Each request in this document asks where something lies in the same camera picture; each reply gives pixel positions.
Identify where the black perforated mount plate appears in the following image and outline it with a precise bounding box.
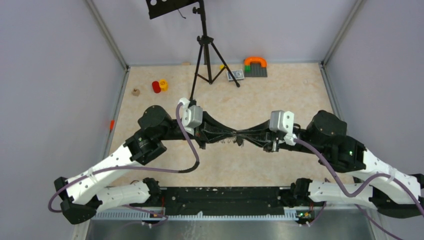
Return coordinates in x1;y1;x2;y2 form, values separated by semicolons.
145;0;199;20

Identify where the blue playing card box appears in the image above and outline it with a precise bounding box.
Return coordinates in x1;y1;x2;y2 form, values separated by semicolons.
227;69;245;82

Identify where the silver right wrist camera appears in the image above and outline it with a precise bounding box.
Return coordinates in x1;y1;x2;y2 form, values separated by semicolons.
268;110;297;146

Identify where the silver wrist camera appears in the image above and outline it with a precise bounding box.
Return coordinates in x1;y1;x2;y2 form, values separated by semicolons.
179;97;203;136
268;110;297;146

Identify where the grey lego baseplate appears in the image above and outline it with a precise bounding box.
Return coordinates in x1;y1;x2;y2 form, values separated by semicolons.
244;63;268;78

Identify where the black tripod stand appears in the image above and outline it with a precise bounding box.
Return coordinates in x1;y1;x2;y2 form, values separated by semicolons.
189;0;241;101

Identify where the small wooden block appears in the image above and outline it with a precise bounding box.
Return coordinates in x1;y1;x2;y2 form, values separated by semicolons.
131;88;141;97

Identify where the green lego brick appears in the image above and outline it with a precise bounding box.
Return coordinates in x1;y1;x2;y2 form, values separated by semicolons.
244;65;251;73

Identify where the yellow plastic cylinder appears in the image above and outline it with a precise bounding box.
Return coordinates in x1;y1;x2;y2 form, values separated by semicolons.
159;79;169;92

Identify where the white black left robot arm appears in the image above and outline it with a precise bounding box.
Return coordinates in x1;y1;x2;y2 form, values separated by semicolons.
54;100;237;225

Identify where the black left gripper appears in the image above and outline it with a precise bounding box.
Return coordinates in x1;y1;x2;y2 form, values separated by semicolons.
157;111;236;150

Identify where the red plastic cylinder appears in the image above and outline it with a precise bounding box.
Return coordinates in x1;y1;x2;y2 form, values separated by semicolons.
151;81;162;94

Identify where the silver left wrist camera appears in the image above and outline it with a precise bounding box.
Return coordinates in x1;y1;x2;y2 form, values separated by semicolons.
179;97;203;136

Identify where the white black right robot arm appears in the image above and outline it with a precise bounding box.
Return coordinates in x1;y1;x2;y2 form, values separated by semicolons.
236;110;424;219

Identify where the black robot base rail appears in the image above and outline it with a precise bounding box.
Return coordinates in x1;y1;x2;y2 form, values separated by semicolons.
134;183;324;217

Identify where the orange plastic arch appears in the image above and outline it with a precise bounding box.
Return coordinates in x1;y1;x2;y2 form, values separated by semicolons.
244;56;268;68

